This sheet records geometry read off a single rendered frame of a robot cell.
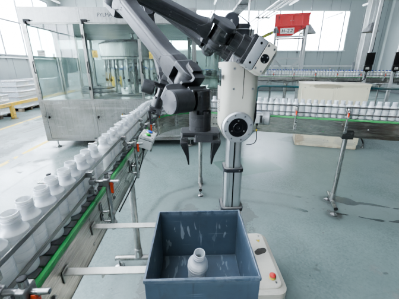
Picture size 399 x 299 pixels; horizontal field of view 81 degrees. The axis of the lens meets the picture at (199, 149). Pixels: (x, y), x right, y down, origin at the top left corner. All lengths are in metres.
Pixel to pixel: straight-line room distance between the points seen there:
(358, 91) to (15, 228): 4.89
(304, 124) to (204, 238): 1.85
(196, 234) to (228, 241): 0.14
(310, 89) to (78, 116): 4.26
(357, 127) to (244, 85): 1.72
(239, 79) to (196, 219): 0.65
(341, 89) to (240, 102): 3.87
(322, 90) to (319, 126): 2.31
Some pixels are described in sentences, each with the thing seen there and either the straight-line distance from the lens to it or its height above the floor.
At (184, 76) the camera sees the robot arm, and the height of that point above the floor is 1.45.
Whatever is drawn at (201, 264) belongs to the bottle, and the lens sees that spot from 0.86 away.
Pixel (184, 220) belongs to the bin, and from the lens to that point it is 0.96.
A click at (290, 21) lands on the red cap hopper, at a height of 2.62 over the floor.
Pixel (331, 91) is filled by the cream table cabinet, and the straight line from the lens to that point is 4.90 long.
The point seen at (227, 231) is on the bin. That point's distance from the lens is 1.00.
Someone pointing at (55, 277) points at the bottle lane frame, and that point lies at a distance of 0.80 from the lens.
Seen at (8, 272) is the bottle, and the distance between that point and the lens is 0.70.
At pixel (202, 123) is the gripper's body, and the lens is 0.60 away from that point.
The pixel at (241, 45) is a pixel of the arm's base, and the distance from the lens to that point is 0.99.
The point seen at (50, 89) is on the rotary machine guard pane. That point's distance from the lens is 4.99.
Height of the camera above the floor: 1.48
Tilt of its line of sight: 20 degrees down
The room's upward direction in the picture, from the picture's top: straight up
